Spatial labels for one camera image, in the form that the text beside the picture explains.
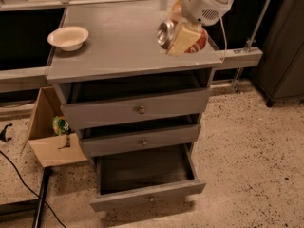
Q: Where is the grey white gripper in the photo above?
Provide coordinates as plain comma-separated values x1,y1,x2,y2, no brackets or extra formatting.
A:
167,0,234,56

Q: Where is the red coke can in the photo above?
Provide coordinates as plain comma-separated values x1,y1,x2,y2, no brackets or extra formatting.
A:
157,19,208,54

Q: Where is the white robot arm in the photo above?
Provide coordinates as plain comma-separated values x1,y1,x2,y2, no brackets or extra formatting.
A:
166,0,234,56

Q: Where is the grey drawer cabinet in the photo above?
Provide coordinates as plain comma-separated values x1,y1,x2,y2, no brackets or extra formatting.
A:
47,0,222,213

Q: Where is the grey top drawer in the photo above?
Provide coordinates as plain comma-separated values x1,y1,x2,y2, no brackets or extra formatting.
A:
61,88,210,129

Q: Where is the grey drawer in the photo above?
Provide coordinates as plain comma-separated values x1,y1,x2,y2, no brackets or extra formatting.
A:
80,124,200,157
90,144,205,212
61,88,210,129

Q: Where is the grey middle drawer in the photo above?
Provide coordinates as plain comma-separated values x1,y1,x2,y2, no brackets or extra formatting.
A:
80,124,200,157

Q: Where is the grey bottom drawer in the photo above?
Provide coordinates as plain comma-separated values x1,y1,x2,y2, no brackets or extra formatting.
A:
90,144,205,212

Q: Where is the diagonal metal rod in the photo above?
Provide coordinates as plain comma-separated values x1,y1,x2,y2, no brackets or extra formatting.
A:
232,0,271,94

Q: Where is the dark grey cabinet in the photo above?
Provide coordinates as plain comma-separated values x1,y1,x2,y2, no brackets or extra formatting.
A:
254,0,304,107

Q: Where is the white bowl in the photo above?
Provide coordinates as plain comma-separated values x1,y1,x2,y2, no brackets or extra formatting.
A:
47,26,89,51

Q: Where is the green chip bag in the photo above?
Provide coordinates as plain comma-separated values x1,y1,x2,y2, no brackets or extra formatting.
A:
52,116,70,135

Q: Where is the cardboard box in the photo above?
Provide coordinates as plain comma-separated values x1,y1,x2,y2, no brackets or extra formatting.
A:
28,87,86,167

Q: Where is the black metal floor stand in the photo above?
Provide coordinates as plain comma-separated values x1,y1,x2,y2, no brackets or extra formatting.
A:
0,167,53,228

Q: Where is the white hanging cable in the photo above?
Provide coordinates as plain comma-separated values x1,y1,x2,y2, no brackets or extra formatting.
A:
219,16,229,63

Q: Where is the black floor cable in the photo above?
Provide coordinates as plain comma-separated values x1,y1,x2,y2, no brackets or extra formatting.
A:
0,123,68,228

